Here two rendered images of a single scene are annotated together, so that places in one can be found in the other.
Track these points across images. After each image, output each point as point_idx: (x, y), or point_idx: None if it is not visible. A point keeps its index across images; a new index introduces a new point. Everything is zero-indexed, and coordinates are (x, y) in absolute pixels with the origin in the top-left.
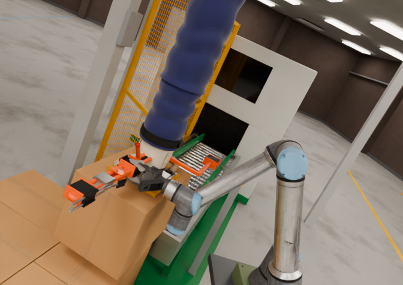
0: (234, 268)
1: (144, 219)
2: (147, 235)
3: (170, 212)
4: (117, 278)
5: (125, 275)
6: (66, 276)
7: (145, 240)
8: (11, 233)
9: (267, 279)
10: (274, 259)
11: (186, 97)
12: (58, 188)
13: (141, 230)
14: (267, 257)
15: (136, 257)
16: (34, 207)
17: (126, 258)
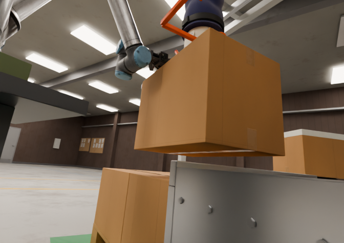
0: (27, 80)
1: (142, 87)
2: (151, 113)
3: (185, 97)
4: (134, 146)
5: (149, 178)
6: (166, 175)
7: (151, 120)
8: None
9: (4, 38)
10: (24, 18)
11: None
12: None
13: (143, 98)
14: (9, 15)
15: (146, 140)
16: None
17: (137, 125)
